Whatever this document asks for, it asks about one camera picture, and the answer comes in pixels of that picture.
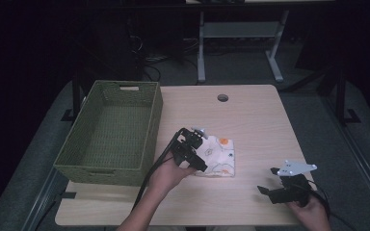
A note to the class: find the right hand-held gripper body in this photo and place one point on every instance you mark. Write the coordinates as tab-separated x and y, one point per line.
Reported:
297	191

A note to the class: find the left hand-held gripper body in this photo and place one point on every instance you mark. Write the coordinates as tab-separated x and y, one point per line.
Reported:
180	150

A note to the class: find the white patterned cloth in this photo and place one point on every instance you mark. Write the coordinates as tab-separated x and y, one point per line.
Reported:
220	157

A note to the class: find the person's left hand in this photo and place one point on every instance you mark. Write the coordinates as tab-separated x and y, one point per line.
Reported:
167	176

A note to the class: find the person's right hand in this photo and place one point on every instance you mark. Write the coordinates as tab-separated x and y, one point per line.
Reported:
314	216

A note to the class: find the round grey table grommet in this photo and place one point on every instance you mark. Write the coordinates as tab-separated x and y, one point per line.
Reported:
222	97

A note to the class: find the green woven basket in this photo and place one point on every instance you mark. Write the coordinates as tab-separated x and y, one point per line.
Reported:
115	134

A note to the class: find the black metal stand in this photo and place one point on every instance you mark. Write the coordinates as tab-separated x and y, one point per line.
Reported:
75	99
342	96

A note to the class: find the black tape strip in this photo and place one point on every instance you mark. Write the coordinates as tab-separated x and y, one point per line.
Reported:
68	195

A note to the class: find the grey metal floor rail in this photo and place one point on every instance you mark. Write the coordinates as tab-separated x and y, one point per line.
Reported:
40	202
363	166

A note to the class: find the grey metal desk frame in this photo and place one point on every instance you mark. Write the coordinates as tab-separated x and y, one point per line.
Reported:
237	30

